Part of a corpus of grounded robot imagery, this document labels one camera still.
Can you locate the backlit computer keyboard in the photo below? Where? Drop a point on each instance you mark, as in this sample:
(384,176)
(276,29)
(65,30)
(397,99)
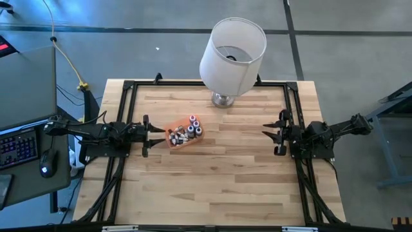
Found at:
(17,148)

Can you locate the black chair base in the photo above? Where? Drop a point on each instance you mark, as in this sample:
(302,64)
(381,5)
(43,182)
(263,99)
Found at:
(8,9)

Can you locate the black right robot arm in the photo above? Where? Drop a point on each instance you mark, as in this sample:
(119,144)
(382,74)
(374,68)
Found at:
(341,125)

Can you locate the black yellow striped block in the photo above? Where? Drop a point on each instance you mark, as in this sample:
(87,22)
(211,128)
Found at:
(402,222)

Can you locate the black device red display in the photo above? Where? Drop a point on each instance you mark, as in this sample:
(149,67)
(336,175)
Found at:
(4,46)

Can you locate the black tablet device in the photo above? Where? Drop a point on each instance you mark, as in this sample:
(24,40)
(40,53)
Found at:
(4,191)

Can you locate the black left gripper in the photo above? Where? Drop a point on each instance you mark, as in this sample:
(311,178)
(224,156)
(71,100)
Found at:
(138,134)

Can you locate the black metal post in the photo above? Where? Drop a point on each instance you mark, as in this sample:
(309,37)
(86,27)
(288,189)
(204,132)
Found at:
(90,106)

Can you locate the blue grey metal table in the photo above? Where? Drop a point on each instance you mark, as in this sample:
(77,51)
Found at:
(383,109)

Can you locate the white shade table lamp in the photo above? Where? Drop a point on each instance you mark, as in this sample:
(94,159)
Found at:
(231,67)

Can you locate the white plastic box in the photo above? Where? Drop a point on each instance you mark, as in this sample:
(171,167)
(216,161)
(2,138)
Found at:
(74,154)

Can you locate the orange translucent plastic bin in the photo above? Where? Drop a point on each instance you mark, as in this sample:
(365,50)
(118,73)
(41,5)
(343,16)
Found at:
(181,123)

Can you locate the black computer mouse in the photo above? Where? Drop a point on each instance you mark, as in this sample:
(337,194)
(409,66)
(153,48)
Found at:
(48,164)

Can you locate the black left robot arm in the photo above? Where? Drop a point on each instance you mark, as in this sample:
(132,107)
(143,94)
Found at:
(90,130)

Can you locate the dark grey desk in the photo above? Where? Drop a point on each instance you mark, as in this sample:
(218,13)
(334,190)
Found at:
(32,185)

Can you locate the black aluminium table frame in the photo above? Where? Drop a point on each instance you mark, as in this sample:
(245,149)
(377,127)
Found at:
(193,83)

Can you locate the grey computer monitor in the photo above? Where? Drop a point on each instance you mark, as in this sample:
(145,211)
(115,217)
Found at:
(25,87)

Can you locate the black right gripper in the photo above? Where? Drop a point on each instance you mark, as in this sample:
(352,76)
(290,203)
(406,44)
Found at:
(291,135)

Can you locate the white table edge bracket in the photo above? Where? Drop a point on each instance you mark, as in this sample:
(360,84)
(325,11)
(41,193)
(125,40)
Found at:
(299,229)
(119,228)

